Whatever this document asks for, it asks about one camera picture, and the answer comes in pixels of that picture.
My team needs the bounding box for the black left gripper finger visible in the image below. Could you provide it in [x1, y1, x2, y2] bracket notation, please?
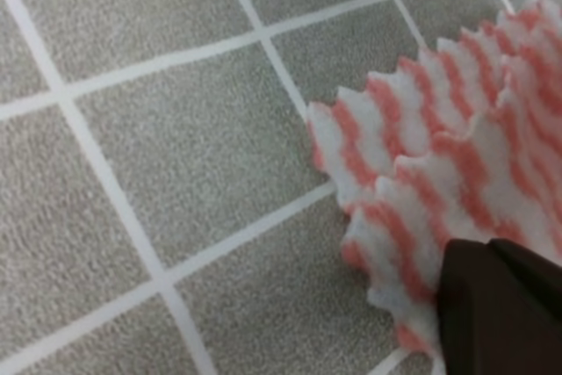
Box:
[437, 239, 561, 375]

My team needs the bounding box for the pink striped towel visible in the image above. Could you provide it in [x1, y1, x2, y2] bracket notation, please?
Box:
[306, 0, 561, 358]

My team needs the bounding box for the grey checked tablecloth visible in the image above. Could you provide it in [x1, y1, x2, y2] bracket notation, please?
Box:
[0, 0, 562, 375]

